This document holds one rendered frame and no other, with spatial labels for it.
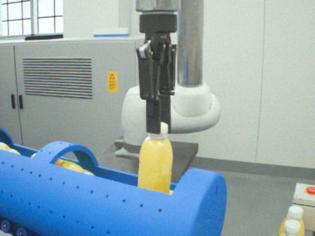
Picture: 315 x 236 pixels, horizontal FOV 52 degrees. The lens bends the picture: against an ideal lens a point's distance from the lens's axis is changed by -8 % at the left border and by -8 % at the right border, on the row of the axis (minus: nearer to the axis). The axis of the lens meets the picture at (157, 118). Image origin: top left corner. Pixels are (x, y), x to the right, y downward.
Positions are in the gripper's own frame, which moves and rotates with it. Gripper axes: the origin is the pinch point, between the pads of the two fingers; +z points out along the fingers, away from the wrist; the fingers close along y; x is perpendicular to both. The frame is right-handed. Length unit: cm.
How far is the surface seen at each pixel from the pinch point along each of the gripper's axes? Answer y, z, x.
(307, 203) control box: -28, 28, 32
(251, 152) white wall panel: -276, 110, -32
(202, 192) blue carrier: 1.7, 14.6, 10.6
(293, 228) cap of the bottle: -10.8, 26.7, 29.7
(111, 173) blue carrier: -16.7, 25.1, -24.6
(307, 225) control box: -28, 35, 34
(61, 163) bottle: -2.0, 17.5, -30.7
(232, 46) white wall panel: -272, 1, -57
